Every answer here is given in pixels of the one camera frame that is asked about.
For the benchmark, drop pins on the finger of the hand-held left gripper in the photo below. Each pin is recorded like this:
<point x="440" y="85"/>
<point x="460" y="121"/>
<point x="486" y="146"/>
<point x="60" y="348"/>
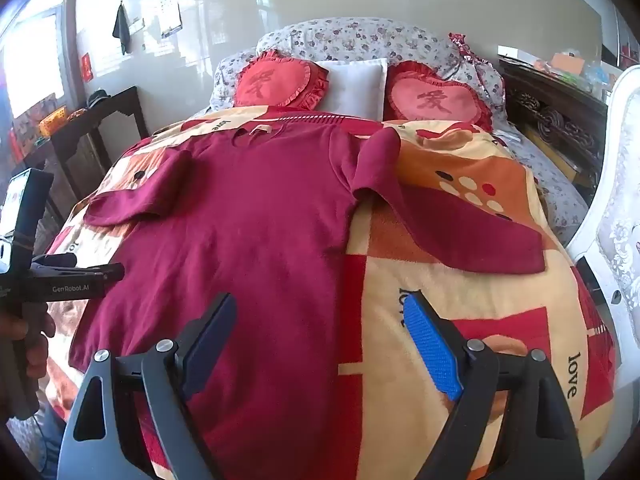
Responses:
<point x="112" y="272"/>

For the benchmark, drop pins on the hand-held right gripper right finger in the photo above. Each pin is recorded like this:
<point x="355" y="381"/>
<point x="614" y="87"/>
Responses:
<point x="432" y="350"/>

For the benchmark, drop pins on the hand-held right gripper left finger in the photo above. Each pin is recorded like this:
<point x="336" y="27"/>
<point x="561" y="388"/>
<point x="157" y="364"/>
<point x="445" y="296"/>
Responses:
<point x="210" y="345"/>

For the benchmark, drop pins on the dark red sweater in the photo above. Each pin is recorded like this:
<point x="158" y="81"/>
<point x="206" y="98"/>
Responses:
<point x="250" y="240"/>

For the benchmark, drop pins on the person's left hand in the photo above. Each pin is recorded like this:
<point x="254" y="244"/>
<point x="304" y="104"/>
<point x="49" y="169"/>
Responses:
<point x="42" y="345"/>

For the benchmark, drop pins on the printed orange red blanket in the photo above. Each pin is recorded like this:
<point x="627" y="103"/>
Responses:
<point x="500" y="280"/>

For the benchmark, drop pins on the orange box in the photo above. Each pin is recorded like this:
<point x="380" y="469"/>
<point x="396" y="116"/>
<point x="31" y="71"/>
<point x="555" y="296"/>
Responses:
<point x="52" y="120"/>

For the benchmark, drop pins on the dark wooden side table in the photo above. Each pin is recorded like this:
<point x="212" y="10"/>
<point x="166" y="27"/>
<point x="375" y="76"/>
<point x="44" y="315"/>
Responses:
<point x="115" y="115"/>

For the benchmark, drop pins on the dark hat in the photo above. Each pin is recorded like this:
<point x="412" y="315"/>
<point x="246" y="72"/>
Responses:
<point x="99" y="99"/>

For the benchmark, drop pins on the window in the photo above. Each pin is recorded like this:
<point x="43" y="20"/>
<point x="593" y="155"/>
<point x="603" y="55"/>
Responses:
<point x="35" y="50"/>

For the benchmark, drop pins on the dark hanging cloth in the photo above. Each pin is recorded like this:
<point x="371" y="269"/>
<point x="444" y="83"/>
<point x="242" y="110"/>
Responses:
<point x="121" y="27"/>

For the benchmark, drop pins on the red heart pillow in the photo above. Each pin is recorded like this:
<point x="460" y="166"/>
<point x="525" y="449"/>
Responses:
<point x="272" y="82"/>
<point x="430" y="100"/>

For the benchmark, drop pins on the eye chart poster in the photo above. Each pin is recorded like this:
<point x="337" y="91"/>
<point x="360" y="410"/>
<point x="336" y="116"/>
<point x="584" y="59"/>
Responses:
<point x="170" y="5"/>

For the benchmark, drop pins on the dark carved wooden headboard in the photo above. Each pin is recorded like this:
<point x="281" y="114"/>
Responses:
<point x="555" y="115"/>

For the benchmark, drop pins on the white pillow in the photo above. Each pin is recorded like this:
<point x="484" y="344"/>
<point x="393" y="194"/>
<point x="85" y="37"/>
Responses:
<point x="355" y="85"/>

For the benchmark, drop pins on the red patterned ribbon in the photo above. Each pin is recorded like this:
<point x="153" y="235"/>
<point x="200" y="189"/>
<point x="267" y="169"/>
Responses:
<point x="465" y="47"/>

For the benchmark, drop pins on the red wall sticker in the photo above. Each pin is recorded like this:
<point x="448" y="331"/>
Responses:
<point x="87" y="67"/>

